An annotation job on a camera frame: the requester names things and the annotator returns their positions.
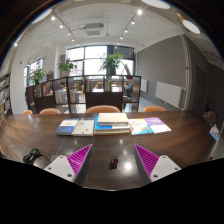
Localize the orange chairs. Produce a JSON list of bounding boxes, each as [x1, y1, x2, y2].
[[0, 104, 218, 158]]

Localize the dark divider shelf unit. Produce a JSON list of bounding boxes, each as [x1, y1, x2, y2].
[[25, 74, 142, 114]]

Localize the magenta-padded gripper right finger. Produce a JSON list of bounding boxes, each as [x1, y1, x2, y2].
[[133, 143, 182, 185]]

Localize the white wall radiator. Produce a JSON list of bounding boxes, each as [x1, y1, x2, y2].
[[154, 81, 185, 109]]

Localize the purple booklet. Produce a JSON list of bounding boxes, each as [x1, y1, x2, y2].
[[143, 116, 173, 135]]

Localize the coiled black power cable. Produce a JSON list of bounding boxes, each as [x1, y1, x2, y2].
[[22, 147, 44, 165]]

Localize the dark blue book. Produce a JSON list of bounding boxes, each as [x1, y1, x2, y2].
[[55, 118, 80, 136]]

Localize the white blue yellow booklet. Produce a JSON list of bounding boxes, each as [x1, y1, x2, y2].
[[128, 118, 155, 136]]

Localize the small blue card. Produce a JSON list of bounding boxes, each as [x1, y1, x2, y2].
[[209, 124, 221, 143]]

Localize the beige grey book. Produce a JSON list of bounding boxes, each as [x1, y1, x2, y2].
[[97, 112, 130, 127]]

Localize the ceiling air conditioner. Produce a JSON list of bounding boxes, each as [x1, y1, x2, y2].
[[82, 22, 106, 38]]

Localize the round white pendant lamps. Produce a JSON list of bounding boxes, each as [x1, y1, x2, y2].
[[31, 0, 202, 35]]

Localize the ceiling spot lights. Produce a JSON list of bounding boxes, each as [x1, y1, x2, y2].
[[13, 9, 144, 48]]

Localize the wall bookshelf unit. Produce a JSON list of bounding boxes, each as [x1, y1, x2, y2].
[[0, 71, 14, 118]]

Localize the potted green plant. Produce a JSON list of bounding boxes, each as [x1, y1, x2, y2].
[[27, 68, 47, 86], [57, 58, 78, 78], [98, 53, 124, 76]]

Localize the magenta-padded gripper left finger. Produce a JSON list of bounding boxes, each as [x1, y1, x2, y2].
[[43, 143, 94, 186]]

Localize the person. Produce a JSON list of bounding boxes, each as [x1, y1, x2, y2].
[[122, 74, 134, 99]]

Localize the white book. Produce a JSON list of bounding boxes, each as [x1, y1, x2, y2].
[[71, 119, 96, 137]]

